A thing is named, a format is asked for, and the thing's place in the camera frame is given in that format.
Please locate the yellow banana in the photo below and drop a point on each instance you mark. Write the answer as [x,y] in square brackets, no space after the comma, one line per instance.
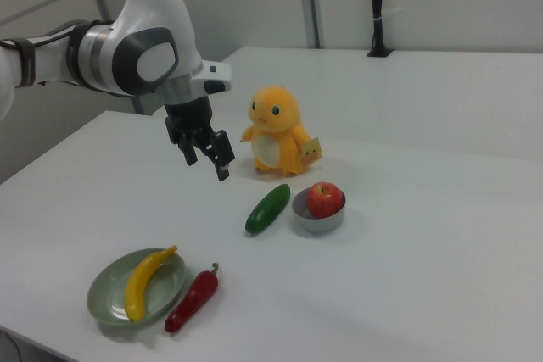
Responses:
[142,285]

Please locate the small grey bowl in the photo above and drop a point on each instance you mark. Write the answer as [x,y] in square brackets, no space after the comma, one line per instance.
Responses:
[318,225]

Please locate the black camera stand pole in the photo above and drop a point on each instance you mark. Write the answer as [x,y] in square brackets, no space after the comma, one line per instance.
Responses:
[376,6]

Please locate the light green plastic plate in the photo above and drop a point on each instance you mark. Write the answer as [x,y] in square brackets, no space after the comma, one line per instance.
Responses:
[106,294]

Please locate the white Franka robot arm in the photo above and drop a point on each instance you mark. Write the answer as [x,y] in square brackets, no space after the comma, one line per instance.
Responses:
[152,10]

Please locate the green cucumber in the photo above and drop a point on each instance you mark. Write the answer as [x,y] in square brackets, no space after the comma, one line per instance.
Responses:
[267,209]

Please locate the orange dinosaur plush toy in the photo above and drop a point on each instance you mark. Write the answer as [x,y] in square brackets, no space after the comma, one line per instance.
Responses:
[284,124]

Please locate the red apple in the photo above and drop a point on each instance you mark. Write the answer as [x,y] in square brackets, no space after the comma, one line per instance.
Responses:
[324,201]

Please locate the red chili pepper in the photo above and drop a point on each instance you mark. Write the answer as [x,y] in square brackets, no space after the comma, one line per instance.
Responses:
[195,298]

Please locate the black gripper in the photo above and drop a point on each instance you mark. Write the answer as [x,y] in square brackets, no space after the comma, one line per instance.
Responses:
[188,120]

